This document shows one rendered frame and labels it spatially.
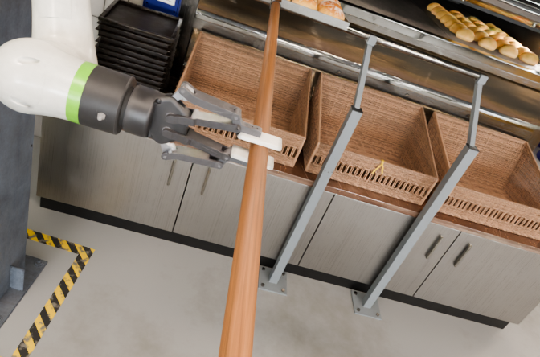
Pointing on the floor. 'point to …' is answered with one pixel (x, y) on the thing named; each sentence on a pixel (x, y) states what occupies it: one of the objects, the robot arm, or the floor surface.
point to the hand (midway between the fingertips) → (256, 148)
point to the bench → (441, 252)
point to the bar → (268, 276)
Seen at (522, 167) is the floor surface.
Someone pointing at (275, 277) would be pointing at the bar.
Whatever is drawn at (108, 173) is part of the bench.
